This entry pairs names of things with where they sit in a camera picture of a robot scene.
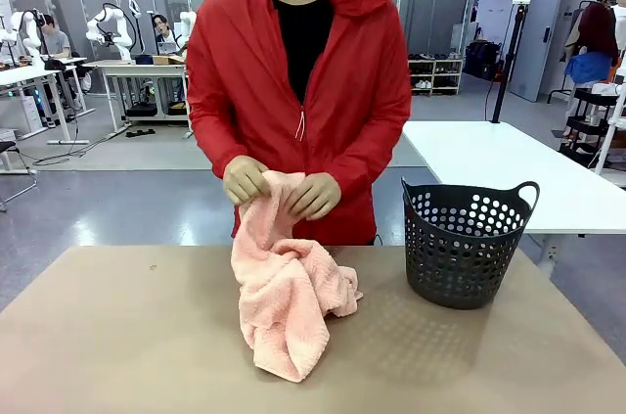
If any person's left hand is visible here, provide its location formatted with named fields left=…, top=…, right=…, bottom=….
left=285, top=171, right=342, bottom=222

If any person's right hand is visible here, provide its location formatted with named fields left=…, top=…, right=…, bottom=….
left=222, top=155, right=271, bottom=207

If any pink terry towel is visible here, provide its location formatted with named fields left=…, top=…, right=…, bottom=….
left=230, top=169, right=364, bottom=384

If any person's left forearm red sleeve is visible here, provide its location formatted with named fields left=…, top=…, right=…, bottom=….
left=320, top=129, right=411, bottom=203

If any person's right forearm red sleeve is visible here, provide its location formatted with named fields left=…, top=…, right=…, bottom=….
left=188, top=115, right=248, bottom=181

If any person in red jacket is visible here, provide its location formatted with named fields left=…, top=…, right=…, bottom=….
left=185, top=0, right=413, bottom=247

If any dark grey perforated laundry basket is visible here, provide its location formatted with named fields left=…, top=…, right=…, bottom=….
left=400, top=177, right=541, bottom=311

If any white background work table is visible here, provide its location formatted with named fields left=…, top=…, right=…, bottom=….
left=80, top=59, right=195, bottom=137
left=0, top=61, right=97, bottom=147

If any seated person with glasses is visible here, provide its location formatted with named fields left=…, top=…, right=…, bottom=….
left=150, top=14, right=188, bottom=56

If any wooden shoe rack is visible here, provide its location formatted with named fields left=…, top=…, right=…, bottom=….
left=408, top=52, right=465, bottom=97

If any white side table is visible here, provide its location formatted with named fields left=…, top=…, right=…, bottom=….
left=400, top=119, right=626, bottom=237

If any black bag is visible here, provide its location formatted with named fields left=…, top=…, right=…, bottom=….
left=464, top=39, right=503, bottom=82

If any black chair with metal legs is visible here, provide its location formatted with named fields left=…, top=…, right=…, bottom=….
left=0, top=138, right=38, bottom=213

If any seated person in grey shirt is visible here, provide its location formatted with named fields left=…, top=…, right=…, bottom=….
left=39, top=14, right=75, bottom=61

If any black tripod pole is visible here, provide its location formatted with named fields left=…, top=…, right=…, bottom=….
left=490, top=0, right=533, bottom=124

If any white door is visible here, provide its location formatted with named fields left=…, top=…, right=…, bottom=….
left=508, top=0, right=566, bottom=103

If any black trolley cart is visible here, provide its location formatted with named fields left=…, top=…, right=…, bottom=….
left=559, top=85, right=623, bottom=168

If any blue garment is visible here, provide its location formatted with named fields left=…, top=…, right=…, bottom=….
left=563, top=51, right=613, bottom=88

